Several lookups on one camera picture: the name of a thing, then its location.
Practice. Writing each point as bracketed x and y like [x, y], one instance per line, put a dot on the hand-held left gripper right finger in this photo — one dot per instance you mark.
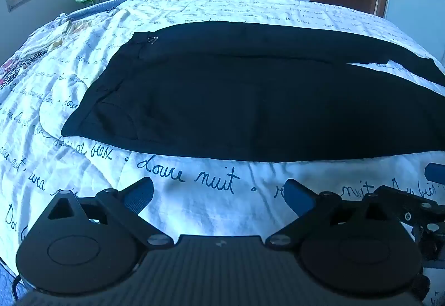
[299, 197]

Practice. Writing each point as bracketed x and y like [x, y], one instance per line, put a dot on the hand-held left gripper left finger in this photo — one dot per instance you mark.
[137, 196]

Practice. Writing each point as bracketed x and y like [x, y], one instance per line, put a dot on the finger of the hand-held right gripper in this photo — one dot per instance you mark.
[399, 200]
[436, 173]

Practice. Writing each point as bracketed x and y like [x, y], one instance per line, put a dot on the black pants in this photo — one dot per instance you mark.
[226, 101]

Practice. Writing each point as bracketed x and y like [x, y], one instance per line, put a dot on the white script-printed bedspread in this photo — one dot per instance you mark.
[87, 170]

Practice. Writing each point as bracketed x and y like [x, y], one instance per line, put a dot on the floral bed sheet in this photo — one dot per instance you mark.
[34, 45]

